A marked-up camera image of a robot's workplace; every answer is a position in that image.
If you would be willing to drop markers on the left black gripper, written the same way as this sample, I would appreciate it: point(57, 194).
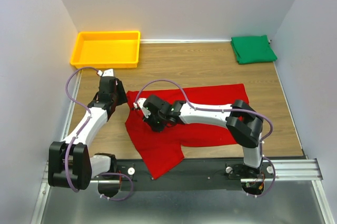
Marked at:
point(120, 89)

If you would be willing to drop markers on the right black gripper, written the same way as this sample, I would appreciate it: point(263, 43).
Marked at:
point(157, 129)

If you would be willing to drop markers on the red t shirt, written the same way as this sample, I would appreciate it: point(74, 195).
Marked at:
point(162, 151)

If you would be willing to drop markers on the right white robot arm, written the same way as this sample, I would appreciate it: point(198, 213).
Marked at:
point(238, 118)

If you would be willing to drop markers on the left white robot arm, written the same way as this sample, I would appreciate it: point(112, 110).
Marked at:
point(69, 163)

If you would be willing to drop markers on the yellow plastic tray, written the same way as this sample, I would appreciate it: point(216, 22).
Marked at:
point(106, 49)

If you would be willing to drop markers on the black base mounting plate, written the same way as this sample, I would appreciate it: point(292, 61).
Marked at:
point(190, 174)

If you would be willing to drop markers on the folded green t shirt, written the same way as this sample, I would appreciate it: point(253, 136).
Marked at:
point(252, 49)

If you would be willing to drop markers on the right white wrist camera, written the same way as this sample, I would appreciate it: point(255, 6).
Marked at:
point(139, 106)

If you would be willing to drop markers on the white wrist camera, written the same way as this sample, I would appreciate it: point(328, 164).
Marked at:
point(106, 73)
point(139, 106)

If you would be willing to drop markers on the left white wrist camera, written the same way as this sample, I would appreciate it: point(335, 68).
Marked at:
point(106, 73)

